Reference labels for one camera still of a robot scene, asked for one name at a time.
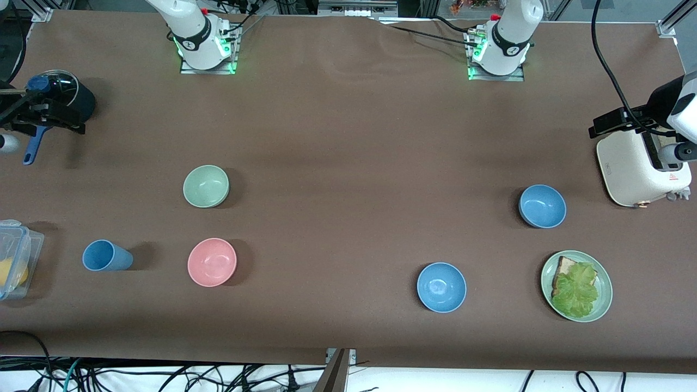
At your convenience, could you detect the blue bowl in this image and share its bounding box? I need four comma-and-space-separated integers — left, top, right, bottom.
518, 184, 567, 229
417, 262, 467, 314

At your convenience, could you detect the green bowl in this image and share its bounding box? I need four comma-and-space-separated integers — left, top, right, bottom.
183, 164, 230, 209

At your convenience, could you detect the pink bowl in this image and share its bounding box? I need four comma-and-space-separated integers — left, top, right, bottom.
187, 237, 238, 287

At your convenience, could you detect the glass lid blue knob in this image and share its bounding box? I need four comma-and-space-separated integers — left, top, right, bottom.
25, 69, 80, 112

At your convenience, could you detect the cream white toaster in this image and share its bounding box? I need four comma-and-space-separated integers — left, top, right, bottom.
596, 128, 693, 209

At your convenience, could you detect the clear plastic container blue lid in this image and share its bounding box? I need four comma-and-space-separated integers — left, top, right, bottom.
0, 219, 45, 301

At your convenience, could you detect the blue cup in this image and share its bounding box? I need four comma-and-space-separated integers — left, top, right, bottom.
82, 240, 134, 272

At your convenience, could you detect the bread slice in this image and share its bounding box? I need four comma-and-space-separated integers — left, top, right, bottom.
552, 256, 586, 297

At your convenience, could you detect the yellow lemon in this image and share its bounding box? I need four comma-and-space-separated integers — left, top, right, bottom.
0, 259, 29, 288

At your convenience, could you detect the green plate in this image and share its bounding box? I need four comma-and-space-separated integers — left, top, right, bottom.
541, 250, 614, 323

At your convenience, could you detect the green lettuce leaf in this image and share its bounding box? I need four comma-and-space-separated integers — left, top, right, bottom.
552, 262, 600, 319

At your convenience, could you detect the black pot blue handle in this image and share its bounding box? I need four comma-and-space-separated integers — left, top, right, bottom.
23, 70, 97, 166

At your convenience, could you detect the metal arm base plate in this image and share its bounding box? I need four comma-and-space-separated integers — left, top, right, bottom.
467, 27, 527, 83
180, 22, 241, 75

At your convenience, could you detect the black cable on table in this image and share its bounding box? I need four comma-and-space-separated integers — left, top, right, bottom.
381, 16, 482, 50

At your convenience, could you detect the teal cable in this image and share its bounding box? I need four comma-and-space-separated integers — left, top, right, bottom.
61, 358, 83, 392

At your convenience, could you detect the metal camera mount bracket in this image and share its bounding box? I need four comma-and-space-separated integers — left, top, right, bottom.
312, 348, 357, 392

